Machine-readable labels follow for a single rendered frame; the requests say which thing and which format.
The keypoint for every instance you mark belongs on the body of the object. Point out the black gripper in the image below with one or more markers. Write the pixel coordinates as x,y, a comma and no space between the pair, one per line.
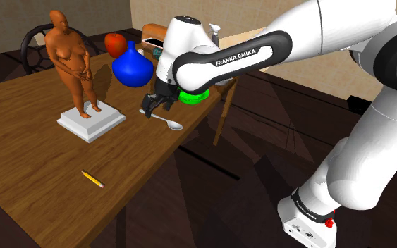
166,92

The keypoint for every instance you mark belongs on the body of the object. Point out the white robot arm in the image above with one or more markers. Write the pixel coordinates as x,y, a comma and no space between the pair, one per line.
356,161

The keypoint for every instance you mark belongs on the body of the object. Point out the silver spoon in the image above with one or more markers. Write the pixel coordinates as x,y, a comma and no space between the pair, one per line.
176,125

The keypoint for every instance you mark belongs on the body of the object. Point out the green bowl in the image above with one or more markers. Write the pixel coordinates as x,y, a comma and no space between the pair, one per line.
193,99

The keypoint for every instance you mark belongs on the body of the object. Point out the blue vase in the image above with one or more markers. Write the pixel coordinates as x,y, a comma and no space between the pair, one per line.
132,70

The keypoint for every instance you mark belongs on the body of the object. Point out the small teal object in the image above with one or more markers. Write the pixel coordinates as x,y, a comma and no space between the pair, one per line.
157,54

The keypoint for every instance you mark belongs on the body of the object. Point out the red apple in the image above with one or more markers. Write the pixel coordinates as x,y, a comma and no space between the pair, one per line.
115,44

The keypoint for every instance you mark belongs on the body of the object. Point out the white spray bottle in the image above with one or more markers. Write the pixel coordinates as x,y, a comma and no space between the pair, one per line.
215,36

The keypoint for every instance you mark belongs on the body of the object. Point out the yellow pencil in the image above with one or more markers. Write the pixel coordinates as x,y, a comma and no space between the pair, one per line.
93,179

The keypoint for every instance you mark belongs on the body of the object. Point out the light wooden side table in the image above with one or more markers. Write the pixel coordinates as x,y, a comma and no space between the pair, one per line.
239,44

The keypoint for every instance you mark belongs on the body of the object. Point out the brown figure on white base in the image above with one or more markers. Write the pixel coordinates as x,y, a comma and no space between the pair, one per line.
69,51

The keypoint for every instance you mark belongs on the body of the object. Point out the black chair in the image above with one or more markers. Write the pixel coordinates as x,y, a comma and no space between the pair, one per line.
29,51

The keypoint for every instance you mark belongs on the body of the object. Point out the brown wooden table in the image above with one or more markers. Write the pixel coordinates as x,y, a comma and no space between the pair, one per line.
29,165

